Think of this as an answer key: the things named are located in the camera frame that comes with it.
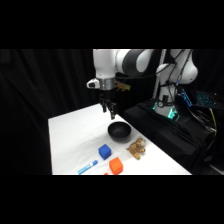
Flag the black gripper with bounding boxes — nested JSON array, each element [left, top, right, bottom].
[[97, 89, 118, 121]]

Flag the blue pen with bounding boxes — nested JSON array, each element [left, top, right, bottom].
[[77, 159, 99, 176]]

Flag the black bowl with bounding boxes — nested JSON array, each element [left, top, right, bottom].
[[107, 121, 133, 141]]

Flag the blue cube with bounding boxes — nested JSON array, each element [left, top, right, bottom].
[[98, 143, 113, 161]]

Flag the brown toy figure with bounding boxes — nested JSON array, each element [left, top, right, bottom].
[[125, 137, 147, 161]]

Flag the orange cube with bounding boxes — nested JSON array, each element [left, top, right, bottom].
[[108, 156, 125, 175]]

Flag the black cloth-covered robot stand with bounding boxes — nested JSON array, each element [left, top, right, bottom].
[[122, 99, 219, 175]]

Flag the green base light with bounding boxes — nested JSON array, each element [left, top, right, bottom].
[[167, 107, 181, 122]]

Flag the black curtain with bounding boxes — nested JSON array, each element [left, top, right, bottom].
[[0, 49, 101, 176]]

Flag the blue-lit keyboard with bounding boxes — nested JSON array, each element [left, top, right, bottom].
[[195, 90, 218, 108]]

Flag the tan wrist bracket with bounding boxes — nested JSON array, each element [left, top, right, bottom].
[[114, 81, 131, 92]]

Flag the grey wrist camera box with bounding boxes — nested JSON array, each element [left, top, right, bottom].
[[86, 78, 101, 90]]

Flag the yellow cable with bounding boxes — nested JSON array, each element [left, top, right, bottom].
[[208, 108, 218, 137]]

